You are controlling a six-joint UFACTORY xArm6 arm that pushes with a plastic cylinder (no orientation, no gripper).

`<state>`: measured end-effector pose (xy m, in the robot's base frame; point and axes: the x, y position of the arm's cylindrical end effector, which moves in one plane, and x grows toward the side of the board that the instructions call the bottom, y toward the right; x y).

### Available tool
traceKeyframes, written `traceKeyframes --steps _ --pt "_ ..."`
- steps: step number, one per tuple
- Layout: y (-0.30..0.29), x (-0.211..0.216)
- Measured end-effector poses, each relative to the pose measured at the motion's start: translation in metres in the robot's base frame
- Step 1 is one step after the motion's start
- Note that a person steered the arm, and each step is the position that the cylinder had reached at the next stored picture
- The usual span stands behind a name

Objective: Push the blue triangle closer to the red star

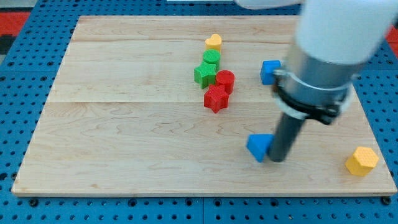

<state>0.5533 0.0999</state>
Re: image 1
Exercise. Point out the yellow heart block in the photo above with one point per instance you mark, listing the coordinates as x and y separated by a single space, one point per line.
213 42

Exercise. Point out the yellow hexagon block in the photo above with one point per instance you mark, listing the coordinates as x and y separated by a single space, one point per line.
362 161

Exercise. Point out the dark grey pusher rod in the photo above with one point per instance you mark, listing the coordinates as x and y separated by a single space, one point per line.
287 130

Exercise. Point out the blue cube block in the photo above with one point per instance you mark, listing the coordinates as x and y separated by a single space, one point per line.
267 71

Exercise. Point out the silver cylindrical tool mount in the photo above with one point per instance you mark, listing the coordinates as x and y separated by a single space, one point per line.
309 88

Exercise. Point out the red cylinder block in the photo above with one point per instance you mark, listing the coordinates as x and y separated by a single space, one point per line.
225 78

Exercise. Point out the red star block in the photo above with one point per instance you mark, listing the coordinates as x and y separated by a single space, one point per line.
216 98

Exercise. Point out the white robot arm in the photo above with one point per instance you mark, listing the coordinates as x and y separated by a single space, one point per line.
333 41

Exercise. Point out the green cylinder block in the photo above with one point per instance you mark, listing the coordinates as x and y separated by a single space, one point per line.
213 57

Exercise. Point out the green star block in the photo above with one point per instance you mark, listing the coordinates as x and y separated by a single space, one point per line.
205 74

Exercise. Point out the blue triangle block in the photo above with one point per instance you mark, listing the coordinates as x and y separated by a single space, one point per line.
258 145

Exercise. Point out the wooden board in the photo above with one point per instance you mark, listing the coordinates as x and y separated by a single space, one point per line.
125 118

